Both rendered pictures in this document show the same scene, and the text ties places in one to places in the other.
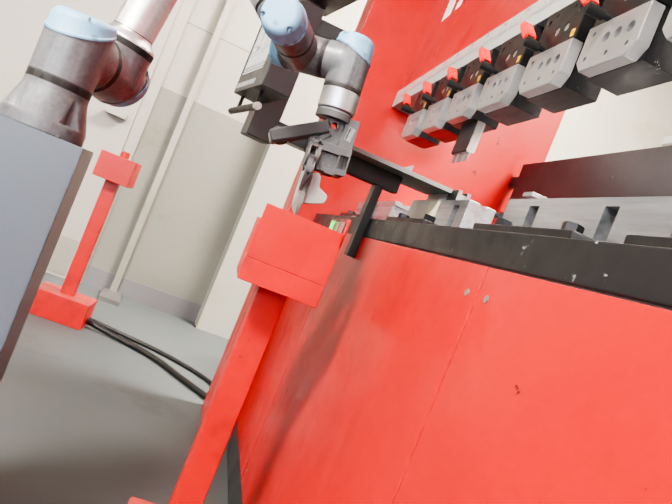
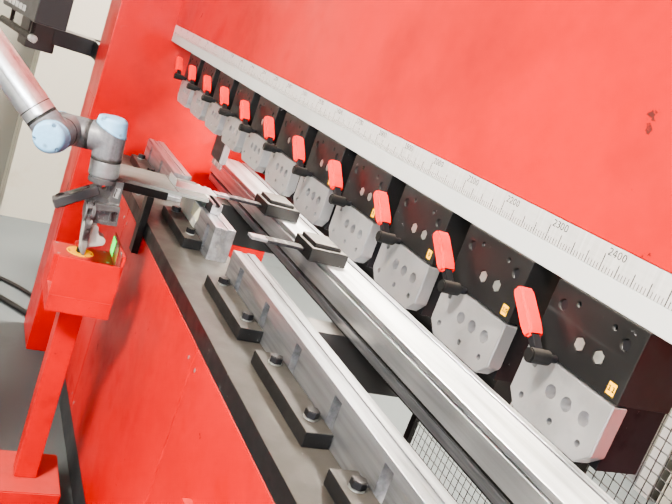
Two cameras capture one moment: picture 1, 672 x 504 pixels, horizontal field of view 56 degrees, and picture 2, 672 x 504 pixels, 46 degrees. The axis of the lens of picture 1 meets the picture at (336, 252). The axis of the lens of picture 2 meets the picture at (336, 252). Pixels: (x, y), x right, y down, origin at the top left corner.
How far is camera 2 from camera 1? 1.05 m
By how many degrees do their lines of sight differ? 22
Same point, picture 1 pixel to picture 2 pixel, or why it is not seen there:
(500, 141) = not seen: hidden behind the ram
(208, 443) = (40, 413)
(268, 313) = (72, 321)
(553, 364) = (210, 431)
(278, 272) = (75, 301)
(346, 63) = (106, 144)
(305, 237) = (92, 274)
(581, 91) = not seen: hidden behind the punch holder
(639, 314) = (231, 425)
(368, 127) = (150, 63)
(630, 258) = (233, 394)
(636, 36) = (286, 186)
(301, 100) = not seen: outside the picture
